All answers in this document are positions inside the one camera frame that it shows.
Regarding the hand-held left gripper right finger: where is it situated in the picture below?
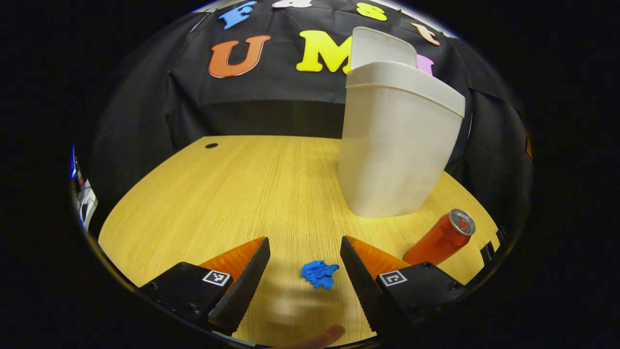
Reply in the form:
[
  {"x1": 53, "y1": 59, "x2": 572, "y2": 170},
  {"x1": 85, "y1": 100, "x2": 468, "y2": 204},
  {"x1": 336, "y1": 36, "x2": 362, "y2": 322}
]
[{"x1": 340, "y1": 236, "x2": 466, "y2": 337}]

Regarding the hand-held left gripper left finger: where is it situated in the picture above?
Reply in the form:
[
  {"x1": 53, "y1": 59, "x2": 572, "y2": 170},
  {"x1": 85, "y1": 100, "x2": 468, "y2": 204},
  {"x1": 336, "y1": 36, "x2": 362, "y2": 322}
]
[{"x1": 139, "y1": 237, "x2": 271, "y2": 336}]

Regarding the blue paper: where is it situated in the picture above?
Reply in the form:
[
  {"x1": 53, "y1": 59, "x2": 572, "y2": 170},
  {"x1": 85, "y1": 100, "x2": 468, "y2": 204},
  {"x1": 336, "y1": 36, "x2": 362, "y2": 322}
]
[{"x1": 300, "y1": 260, "x2": 340, "y2": 290}]

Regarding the orange pop can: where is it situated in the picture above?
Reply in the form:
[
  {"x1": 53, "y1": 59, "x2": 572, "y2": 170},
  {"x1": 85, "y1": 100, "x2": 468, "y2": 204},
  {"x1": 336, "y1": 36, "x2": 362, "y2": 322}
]
[{"x1": 403, "y1": 208, "x2": 476, "y2": 266}]

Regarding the white desktop garbage bin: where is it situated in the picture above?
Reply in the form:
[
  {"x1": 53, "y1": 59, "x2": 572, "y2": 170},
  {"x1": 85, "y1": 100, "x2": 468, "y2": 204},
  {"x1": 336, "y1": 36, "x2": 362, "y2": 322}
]
[{"x1": 338, "y1": 27, "x2": 466, "y2": 219}]

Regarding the wooden desktop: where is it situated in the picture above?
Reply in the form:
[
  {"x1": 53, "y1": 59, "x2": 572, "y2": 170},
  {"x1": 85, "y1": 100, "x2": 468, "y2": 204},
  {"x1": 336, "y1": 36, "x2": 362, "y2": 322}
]
[{"x1": 98, "y1": 135, "x2": 500, "y2": 349}]

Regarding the black backdrop cloth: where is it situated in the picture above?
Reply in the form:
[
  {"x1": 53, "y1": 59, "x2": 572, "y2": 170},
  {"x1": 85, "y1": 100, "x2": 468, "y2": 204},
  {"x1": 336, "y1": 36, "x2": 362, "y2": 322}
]
[{"x1": 87, "y1": 0, "x2": 533, "y2": 233}]

